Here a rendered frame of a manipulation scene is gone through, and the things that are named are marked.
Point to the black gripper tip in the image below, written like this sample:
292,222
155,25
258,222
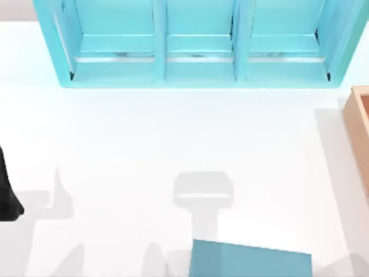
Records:
7,199

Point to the light blue rack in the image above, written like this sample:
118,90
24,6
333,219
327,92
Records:
199,73

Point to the salmon-coloured shallow box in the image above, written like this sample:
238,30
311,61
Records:
355,127

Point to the teal blue book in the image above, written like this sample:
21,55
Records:
248,261

